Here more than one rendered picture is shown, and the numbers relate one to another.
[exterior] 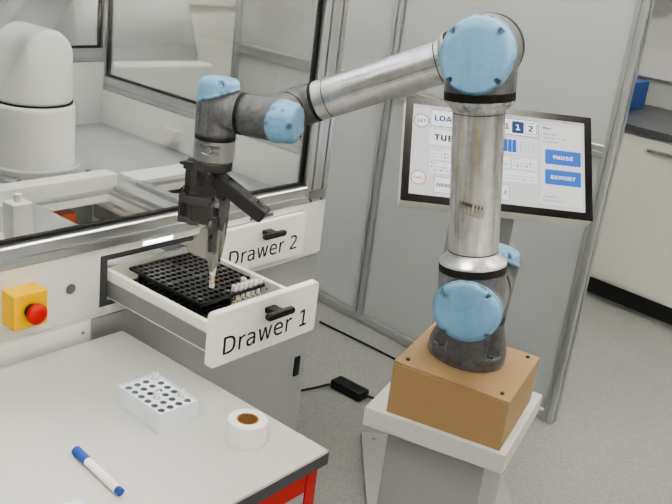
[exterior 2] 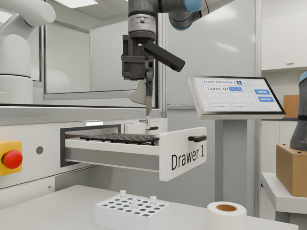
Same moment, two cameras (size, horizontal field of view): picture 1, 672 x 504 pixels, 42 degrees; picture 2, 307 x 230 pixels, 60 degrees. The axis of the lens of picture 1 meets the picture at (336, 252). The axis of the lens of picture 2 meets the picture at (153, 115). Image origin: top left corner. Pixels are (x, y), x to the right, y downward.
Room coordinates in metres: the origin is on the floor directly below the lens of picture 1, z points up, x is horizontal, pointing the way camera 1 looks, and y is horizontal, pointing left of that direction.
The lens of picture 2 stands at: (0.86, 0.32, 0.98)
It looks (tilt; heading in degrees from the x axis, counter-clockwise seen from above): 1 degrees down; 351
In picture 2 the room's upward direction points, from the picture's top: straight up
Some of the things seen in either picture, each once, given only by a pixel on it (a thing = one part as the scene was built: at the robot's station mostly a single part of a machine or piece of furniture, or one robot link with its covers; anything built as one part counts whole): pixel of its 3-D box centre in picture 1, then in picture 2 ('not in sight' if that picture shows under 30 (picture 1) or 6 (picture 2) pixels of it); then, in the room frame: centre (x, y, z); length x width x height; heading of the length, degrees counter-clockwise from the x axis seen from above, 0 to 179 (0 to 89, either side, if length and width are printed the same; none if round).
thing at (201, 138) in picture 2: (276, 311); (196, 138); (1.55, 0.10, 0.91); 0.07 x 0.04 x 0.01; 142
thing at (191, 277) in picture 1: (196, 289); (126, 146); (1.69, 0.28, 0.87); 0.22 x 0.18 x 0.06; 52
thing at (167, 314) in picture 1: (193, 290); (124, 148); (1.70, 0.29, 0.86); 0.40 x 0.26 x 0.06; 52
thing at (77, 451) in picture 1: (97, 470); not in sight; (1.17, 0.33, 0.77); 0.14 x 0.02 x 0.02; 46
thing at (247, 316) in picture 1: (264, 321); (186, 149); (1.57, 0.12, 0.87); 0.29 x 0.02 x 0.11; 142
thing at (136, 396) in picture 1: (157, 401); (133, 213); (1.38, 0.28, 0.78); 0.12 x 0.08 x 0.04; 50
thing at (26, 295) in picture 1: (25, 307); (2, 157); (1.50, 0.56, 0.88); 0.07 x 0.05 x 0.07; 142
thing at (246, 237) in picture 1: (262, 242); (145, 135); (2.02, 0.18, 0.87); 0.29 x 0.02 x 0.11; 142
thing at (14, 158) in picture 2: (35, 313); (11, 159); (1.48, 0.54, 0.88); 0.04 x 0.03 x 0.04; 142
